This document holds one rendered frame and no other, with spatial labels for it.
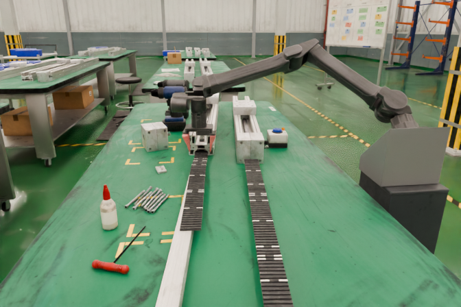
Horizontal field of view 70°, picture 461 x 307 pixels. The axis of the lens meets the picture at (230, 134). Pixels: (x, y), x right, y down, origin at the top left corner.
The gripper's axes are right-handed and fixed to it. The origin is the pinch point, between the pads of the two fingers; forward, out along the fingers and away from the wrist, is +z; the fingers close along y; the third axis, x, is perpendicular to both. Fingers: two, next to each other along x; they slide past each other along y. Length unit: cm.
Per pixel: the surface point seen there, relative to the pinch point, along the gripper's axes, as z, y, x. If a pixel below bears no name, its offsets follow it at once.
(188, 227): 1.3, -0.9, 50.0
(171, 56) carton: -7, 69, -376
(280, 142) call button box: 2.4, -33.2, -13.8
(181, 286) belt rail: 2, -1, 68
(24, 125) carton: 48, 193, -205
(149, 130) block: -4.6, 21.0, -9.9
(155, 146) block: 2.8, 19.2, -10.7
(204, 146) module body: 0.9, -1.5, -5.9
